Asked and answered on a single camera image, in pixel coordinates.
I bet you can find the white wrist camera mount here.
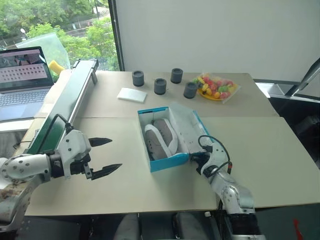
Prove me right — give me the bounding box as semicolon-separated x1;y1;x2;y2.
58;129;92;180
205;141;230;172

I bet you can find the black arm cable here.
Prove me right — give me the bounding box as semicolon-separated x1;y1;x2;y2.
46;113;76;155
197;134;234;174

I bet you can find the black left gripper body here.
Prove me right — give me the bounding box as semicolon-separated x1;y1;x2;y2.
69;154;95;181

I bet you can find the clear plastic bag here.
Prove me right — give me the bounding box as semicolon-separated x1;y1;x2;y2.
14;31;71;76

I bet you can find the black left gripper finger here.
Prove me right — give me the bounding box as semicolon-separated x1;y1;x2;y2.
90;163;123;181
89;136;113;148

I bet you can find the orange plastic plate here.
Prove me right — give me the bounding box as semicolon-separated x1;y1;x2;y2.
196;87;225;102

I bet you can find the dark grey perforated cylinder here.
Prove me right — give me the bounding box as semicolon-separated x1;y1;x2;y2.
131;70;146;88
170;67;184;84
153;77;167;96
183;82;199;100

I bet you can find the grey laptop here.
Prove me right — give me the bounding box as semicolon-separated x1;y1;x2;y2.
0;46;55;123

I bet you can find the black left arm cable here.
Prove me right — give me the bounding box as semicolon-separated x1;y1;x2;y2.
46;113;76;155

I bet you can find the green conveyor belt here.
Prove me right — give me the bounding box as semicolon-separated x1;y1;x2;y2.
23;58;100;156

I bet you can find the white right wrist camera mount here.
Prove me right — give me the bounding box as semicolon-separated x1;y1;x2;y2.
205;141;230;172

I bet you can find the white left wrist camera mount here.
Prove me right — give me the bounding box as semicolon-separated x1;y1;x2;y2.
58;129;92;180

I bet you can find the blue shoe box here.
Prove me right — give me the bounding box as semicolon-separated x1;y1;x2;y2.
136;101;210;173

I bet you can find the white foam pad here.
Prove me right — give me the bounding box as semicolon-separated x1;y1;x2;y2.
116;87;148;103

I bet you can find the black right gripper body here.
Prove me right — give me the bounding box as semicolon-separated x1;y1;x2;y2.
190;151;212;169

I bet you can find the grey shoe with white sole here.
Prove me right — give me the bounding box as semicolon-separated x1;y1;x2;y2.
143;124;174;161
152;118;180;154

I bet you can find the yellow sponge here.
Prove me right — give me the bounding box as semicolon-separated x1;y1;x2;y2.
48;60;64;76

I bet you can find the black chair with metal frame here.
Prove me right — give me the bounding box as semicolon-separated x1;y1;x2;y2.
252;57;320;181

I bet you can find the black window frame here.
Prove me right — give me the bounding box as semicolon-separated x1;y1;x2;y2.
107;0;126;72

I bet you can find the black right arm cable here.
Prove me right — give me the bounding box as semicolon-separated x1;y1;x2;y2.
197;134;234;174

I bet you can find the clear bag of toy fruits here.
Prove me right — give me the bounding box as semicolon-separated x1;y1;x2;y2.
191;72;242;105

